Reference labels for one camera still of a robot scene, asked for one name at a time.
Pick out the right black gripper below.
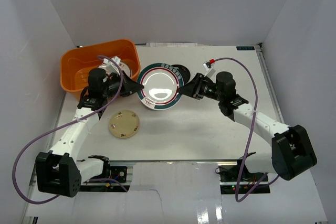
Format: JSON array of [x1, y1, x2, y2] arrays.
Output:
[[176, 73, 224, 102]]

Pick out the orange sunburst patterned plate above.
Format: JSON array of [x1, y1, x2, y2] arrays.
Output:
[[98, 59, 132, 77]]

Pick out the white green rimmed plate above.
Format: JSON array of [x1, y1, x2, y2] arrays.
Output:
[[137, 63, 184, 111]]

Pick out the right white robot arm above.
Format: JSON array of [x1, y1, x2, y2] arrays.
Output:
[[179, 71, 317, 182]]

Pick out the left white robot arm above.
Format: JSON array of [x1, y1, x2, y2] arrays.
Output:
[[35, 68, 144, 197]]

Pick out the orange plastic bin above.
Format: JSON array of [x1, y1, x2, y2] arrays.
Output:
[[60, 39, 141, 99]]

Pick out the black plate rear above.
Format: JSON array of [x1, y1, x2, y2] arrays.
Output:
[[172, 64, 191, 84]]

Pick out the small yellow floral plate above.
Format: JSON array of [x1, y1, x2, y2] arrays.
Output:
[[108, 110, 140, 139]]

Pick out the white papers at back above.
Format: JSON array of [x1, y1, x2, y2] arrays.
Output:
[[146, 42, 198, 47]]

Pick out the blue table label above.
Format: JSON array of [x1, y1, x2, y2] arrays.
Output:
[[236, 46, 255, 51]]

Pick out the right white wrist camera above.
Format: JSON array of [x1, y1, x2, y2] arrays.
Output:
[[203, 59, 215, 78]]

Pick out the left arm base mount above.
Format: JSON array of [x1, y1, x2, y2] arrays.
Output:
[[78, 155, 130, 193]]

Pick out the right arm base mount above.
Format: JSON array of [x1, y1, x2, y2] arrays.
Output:
[[215, 165, 270, 195]]

